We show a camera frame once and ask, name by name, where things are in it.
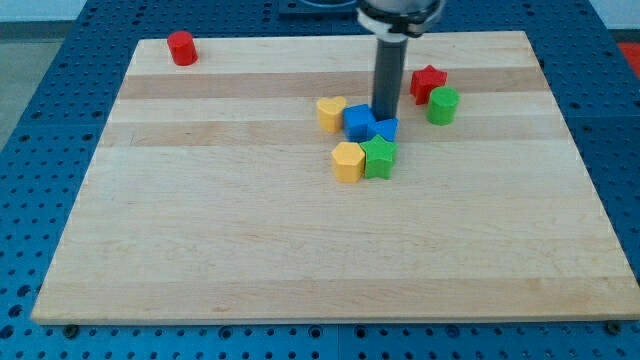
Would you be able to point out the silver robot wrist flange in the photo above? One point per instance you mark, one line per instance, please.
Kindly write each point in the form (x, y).
(399, 18)

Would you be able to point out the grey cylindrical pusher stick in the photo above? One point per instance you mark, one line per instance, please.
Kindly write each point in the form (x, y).
(387, 79)

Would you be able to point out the yellow heart block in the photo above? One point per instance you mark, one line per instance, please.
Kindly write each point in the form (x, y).
(330, 113)

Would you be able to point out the wooden board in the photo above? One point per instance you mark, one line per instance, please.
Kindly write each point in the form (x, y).
(210, 197)

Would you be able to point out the red star block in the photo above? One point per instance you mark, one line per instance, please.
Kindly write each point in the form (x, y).
(424, 81)

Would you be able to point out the green cylinder block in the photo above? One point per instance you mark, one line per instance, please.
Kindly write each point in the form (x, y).
(442, 105)

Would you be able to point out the blue triangle block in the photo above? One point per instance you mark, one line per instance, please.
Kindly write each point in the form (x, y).
(387, 129)

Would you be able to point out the blue cube block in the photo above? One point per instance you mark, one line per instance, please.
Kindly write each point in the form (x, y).
(356, 120)

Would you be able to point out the green star block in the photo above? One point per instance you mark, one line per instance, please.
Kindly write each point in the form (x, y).
(380, 157)

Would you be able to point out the yellow hexagon block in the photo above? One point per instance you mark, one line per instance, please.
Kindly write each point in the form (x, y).
(348, 161)

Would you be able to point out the red cylinder block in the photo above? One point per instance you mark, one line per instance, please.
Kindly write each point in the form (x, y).
(182, 48)

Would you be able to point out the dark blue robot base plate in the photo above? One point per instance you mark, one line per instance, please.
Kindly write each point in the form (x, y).
(299, 9)

